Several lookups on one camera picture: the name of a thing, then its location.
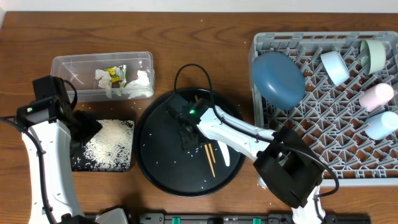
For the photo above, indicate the white tissue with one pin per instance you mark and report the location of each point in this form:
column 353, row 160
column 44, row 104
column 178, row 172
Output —
column 139, row 87

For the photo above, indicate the pink cup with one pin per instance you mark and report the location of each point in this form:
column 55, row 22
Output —
column 376, row 96

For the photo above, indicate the yellow green snack wrapper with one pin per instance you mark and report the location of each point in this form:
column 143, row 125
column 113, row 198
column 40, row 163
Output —
column 118, row 75

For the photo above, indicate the wooden chopstick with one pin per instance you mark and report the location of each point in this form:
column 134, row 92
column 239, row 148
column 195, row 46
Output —
column 209, row 145
column 209, row 160

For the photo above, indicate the grey dishwasher rack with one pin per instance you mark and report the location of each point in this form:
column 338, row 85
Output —
column 329, row 118

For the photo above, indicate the black mounting rail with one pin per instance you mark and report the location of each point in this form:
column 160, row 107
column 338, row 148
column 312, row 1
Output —
column 120, row 216

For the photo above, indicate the mint green bowl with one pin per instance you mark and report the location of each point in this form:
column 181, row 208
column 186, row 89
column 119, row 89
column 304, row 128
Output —
column 375, row 56

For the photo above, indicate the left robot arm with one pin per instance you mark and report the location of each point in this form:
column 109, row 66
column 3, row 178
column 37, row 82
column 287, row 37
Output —
column 51, row 130

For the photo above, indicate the round black serving tray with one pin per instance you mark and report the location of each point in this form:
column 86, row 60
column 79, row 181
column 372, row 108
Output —
column 162, row 160

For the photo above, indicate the white small cup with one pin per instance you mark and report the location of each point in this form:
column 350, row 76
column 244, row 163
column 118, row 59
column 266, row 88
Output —
column 381, row 125

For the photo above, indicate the white plastic knife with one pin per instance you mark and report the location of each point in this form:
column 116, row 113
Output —
column 225, row 153

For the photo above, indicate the black rectangular tray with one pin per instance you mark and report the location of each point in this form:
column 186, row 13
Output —
column 102, row 149

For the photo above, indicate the clear plastic bin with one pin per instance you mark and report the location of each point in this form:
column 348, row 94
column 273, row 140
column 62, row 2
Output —
column 79, row 70

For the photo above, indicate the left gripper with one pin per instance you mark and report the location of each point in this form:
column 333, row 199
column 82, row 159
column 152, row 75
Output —
column 91, row 122

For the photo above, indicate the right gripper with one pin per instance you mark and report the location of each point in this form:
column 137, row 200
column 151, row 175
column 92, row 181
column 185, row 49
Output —
column 185, row 140

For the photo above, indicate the dark blue plate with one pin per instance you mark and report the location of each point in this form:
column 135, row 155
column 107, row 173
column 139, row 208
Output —
column 278, row 79

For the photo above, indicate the silver white napkin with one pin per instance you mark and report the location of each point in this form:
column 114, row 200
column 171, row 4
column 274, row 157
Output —
column 104, row 81

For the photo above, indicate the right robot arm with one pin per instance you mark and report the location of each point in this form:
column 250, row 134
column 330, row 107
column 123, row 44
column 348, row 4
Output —
column 285, row 164

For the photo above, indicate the light blue saucer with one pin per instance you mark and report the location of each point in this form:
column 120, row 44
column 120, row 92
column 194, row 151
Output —
column 335, row 67

